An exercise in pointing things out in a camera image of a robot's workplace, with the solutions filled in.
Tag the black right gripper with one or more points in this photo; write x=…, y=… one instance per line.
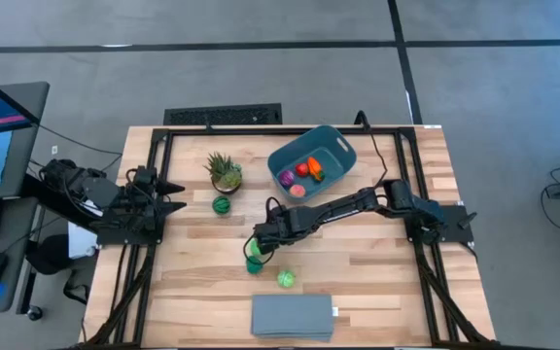
x=282, y=226

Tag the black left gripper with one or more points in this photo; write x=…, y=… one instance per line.
x=141, y=209

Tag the peach-coloured toy peach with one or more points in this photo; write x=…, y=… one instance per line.
x=297, y=191

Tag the purple toy onion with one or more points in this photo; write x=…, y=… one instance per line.
x=287, y=178

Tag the dark green toy broccoli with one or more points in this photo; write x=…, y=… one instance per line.
x=254, y=266

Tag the light green toy cabbage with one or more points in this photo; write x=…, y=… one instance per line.
x=286, y=279

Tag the striped green toy watermelon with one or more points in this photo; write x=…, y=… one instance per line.
x=221, y=205

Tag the red toy strawberry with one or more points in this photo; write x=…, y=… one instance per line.
x=302, y=169

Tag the orange toy carrot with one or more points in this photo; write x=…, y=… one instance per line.
x=314, y=166

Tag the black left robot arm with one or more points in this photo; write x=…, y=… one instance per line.
x=90, y=192

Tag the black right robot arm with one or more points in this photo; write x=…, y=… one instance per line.
x=348, y=206

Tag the potted succulent plant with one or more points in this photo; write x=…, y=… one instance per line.
x=224, y=175

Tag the teal plastic bin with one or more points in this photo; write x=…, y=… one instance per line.
x=309, y=141

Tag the grey folded cloth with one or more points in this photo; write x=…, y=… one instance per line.
x=292, y=316

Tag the white paper bag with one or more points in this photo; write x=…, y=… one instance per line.
x=81, y=243

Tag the black floor grille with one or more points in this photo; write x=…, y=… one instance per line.
x=221, y=115

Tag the black stool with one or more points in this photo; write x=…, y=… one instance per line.
x=49, y=255

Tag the dark grey desk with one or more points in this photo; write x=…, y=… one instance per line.
x=17, y=228

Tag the black aluminium table frame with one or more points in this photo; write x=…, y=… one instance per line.
x=260, y=131

